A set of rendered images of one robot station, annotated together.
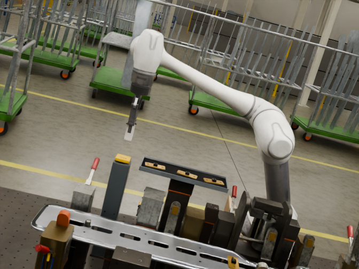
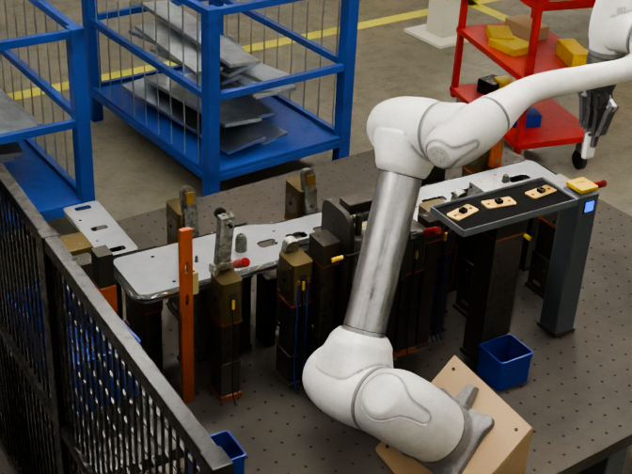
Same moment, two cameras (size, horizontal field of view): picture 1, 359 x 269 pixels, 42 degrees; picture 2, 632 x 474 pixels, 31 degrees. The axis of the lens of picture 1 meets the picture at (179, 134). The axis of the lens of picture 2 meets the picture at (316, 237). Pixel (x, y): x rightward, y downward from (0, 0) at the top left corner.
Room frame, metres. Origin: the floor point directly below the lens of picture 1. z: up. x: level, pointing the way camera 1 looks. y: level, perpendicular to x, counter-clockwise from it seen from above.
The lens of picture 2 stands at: (3.71, -1.73, 2.49)
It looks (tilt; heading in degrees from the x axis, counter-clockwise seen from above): 30 degrees down; 149
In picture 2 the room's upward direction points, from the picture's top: 3 degrees clockwise
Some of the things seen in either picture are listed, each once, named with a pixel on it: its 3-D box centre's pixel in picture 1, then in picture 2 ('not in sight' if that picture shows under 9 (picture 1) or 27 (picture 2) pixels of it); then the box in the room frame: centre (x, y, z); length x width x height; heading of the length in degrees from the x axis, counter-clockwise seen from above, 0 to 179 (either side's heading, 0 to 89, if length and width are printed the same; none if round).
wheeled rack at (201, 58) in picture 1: (247, 76); not in sight; (8.66, -0.94, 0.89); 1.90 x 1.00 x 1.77; 93
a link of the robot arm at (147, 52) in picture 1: (148, 49); (617, 20); (1.81, 0.20, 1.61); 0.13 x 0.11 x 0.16; 16
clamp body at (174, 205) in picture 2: not in sight; (181, 259); (1.27, -0.72, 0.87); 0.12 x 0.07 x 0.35; 2
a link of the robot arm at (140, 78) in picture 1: (142, 77); (605, 60); (1.80, 0.20, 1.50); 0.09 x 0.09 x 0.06
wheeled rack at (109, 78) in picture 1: (131, 46); not in sight; (8.32, 1.24, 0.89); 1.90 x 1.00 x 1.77; 7
